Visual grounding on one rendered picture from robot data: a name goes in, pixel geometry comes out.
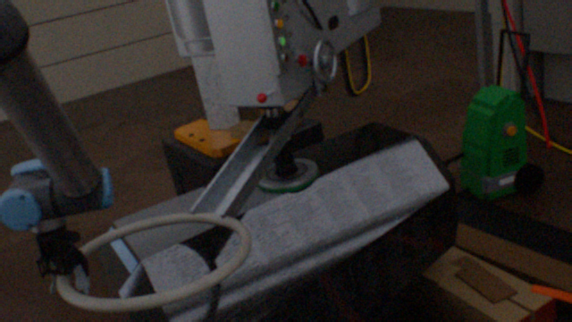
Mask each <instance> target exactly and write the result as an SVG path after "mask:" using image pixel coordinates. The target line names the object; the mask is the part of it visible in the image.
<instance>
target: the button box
mask: <svg viewBox="0 0 572 322"><path fill-rule="evenodd" d="M258 2H259V7H260V12H261V16H263V21H264V26H265V34H266V38H267V43H268V48H269V53H270V57H271V62H272V67H273V75H282V74H283V73H285V72H287V71H289V70H290V69H292V68H293V67H294V65H293V60H292V55H291V51H290V41H289V36H288V31H287V26H286V21H285V20H284V16H283V11H282V2H281V0H277V2H278V4H279V6H280V8H279V11H278V12H277V13H275V12H274V11H273V7H272V5H273V0H258ZM278 17H279V18H281V19H282V29H281V30H277V29H276V26H275V21H276V19H277V18H278ZM280 35H283V36H284V37H285V38H286V46H284V47H280V45H279V37H280ZM284 52H287V53H288V54H289V57H290V60H289V62H288V63H287V64H284V63H283V61H282V54H283V53H284Z"/></svg>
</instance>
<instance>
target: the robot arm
mask: <svg viewBox="0 0 572 322"><path fill-rule="evenodd" d="M29 39H30V32H29V26H28V24H27V22H26V21H25V20H24V17H23V15H21V13H20V11H19V10H18V9H17V8H16V7H15V5H14V4H13V3H12V2H11V1H10V0H0V106H1V108H2V109H3V110H4V112H5V114H6V115H7V116H8V118H9V119H10V121H11V123H12V124H13V126H14V128H15V129H17V130H18V132H19V133H20V134H21V136H22V137H23V138H24V139H25V141H26V143H27V145H28V146H29V148H30V149H31V151H32V152H34V153H35V155H36V156H37V158H38V159H32V160H29V161H25V162H22V163H20V164H19V165H15V166H14V167H12V168H11V176H12V177H13V182H12V183H11V186H10V187H9V188H8V190H7V191H6V192H5V193H4V194H3V195H2V196H0V221H1V222H3V223H4V224H5V226H6V227H8V228H10V229H12V230H14V231H21V232H23V231H28V230H30V231H31V232H33V233H36V234H37V236H38V237H37V238H35V239H37V242H38V246H39V250H40V253H41V255H40V256H39V258H37V259H36V262H37V265H38V267H39V271H40V274H41V276H42V279H44V278H45V276H46V274H48V275H51V276H52V280H53V282H52V284H51V287H50V292H51V294H54V293H56V292H57V291H58V288H56V281H57V277H58V275H59V276H62V275H64V276H67V275H71V273H72V271H74V274H75V275H76V277H77V283H76V285H77V288H78V289H79V290H81V289H82V290H83V292H84V294H85V295H86V296H87V295H88V289H89V271H88V261H87V259H86V257H85V256H84V255H83V252H82V250H79V249H78V245H77V244H75V243H76V242H80V233H77V232H75V230H68V229H66V227H67V225H66V223H67V221H68V216H73V215H78V214H83V213H88V212H94V211H98V210H99V211H102V209H103V208H110V207H111V206H112V205H113V204H114V187H113V180H112V176H111V173H110V171H109V169H107V168H100V169H98V168H97V166H96V164H94V162H93V160H92V158H91V157H90V155H89V153H88V151H87V150H86V149H85V148H84V146H83V144H82V143H81V140H80V137H79V135H78V134H77V132H76V131H75V129H74V128H73V126H72V123H71V121H70V119H68V117H67V115H66V113H65V112H64V110H63V108H62V106H61V105H60V103H59V101H58V99H57V97H56V95H55V93H54V91H53V90H52V89H51V88H50V86H49V84H48V83H47V81H46V77H45V75H44V74H43V73H42V71H41V69H40V68H39V66H38V63H37V61H35V60H34V57H33V55H32V53H31V52H30V50H29V48H28V44H29ZM43 261H45V264H46V267H45V265H44V262H43ZM75 261H76V262H75ZM40 263H42V266H43V268H44V272H43V273H42V270H41V267H40ZM75 264H76V266H75Z"/></svg>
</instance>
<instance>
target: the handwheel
mask: <svg viewBox="0 0 572 322"><path fill-rule="evenodd" d="M323 44H326V45H327V46H328V49H327V52H326V54H325V55H321V56H319V52H320V49H321V47H322V45H323ZM330 55H331V56H330ZM331 57H332V58H331ZM308 64H310V65H313V66H314V71H315V76H316V78H317V79H318V81H319V82H320V83H321V84H324V85H328V84H330V83H331V82H332V81H333V80H334V78H335V76H336V72H337V65H338V60H337V53H336V50H335V47H334V45H333V43H332V42H331V41H330V40H329V39H328V38H321V39H320V40H319V41H318V42H317V43H316V46H315V51H314V56H313V59H310V60H308ZM319 66H320V68H321V69H324V72H325V78H326V80H325V79H324V78H323V77H322V75H321V73H320V70H319ZM331 66H332V69H331V73H330V74H329V69H330V68H331Z"/></svg>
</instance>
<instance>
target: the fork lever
mask: <svg viewBox="0 0 572 322"><path fill-rule="evenodd" d="M316 97H317V91H316V84H315V80H313V85H312V87H310V88H308V89H306V91H305V93H304V95H303V96H302V98H301V99H300V100H299V102H298V103H297V104H296V106H295V107H294V109H293V110H292V111H291V113H290V116H289V117H288V119H287V120H285V121H284V123H283V124H282V126H281V128H280V129H279V130H278V131H277V132H276V134H275V135H274V137H273V138H272V141H271V142H270V144H269V145H268V146H255V145H256V144H257V142H258V140H259V138H260V137H262V136H263V134H264V133H265V131H266V128H264V125H263V121H262V117H263V114H265V112H263V113H262V116H260V117H259V118H258V120H257V121H256V123H255V124H254V125H253V127H252V128H251V129H250V131H249V132H248V134H247V135H246V136H245V138H244V139H243V140H242V142H241V143H240V145H239V146H238V147H237V148H236V149H235V150H234V151H233V153H232V154H231V156H230V157H229V158H228V160H227V161H226V162H225V164H224V165H223V168H222V169H221V170H220V172H219V173H218V174H217V176H216V177H215V178H214V179H213V180H212V181H211V182H210V183H209V184H208V186H207V187H206V189H205V191H204V192H203V194H202V195H201V197H200V198H199V199H198V201H197V202H196V204H195V205H194V206H193V208H192V209H190V210H189V212H191V214H192V215H193V216H194V215H195V214H196V213H197V212H209V213H217V214H220V215H221V218H222V219H224V218H225V217H227V216H228V217H231V218H233V219H235V217H236V216H237V215H238V213H239V212H240V211H241V209H242V208H243V206H244V205H245V203H246V202H247V200H248V198H249V197H250V195H251V194H252V192H253V190H254V189H255V188H256V186H257V184H258V183H259V181H260V180H262V178H263V177H264V175H265V173H266V172H267V170H268V169H269V167H270V165H271V163H272V162H273V161H274V159H275V158H276V156H277V155H278V154H279V152H280V151H281V149H282V147H283V146H284V144H285V143H287V141H288V139H289V137H290V136H291V134H292V133H293V132H294V130H295V129H296V127H297V126H298V124H299V122H300V121H301V119H302V118H303V116H304V114H305V112H306V111H307V110H308V108H309V107H310V106H311V105H312V104H313V102H314V101H315V99H316Z"/></svg>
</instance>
